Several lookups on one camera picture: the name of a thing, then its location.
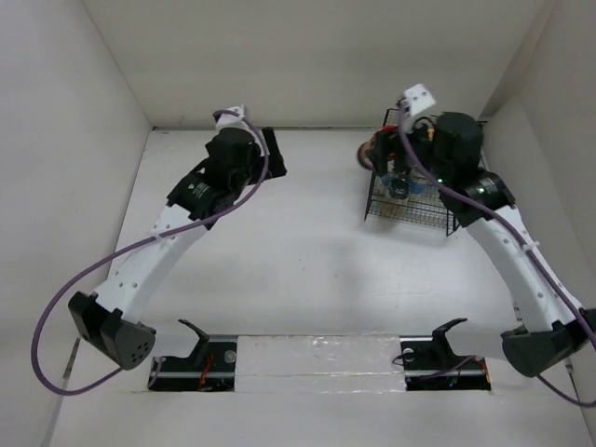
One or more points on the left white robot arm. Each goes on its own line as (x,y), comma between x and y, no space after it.
(109,318)

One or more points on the black wire basket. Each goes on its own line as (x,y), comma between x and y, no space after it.
(417,209)

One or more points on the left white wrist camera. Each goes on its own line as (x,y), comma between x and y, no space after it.
(230,118)

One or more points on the black-cap white spice bottle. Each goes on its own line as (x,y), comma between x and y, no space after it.
(398,189)

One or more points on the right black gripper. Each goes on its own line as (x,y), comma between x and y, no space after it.
(386,143)

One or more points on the blue-band silver-top shaker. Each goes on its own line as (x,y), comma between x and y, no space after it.
(420,187)
(387,180)

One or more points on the red-lid sauce jar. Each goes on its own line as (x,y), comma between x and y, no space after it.
(370,155)

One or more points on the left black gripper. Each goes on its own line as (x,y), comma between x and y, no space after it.
(275,169)

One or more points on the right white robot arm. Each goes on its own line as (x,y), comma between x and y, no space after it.
(553,324)

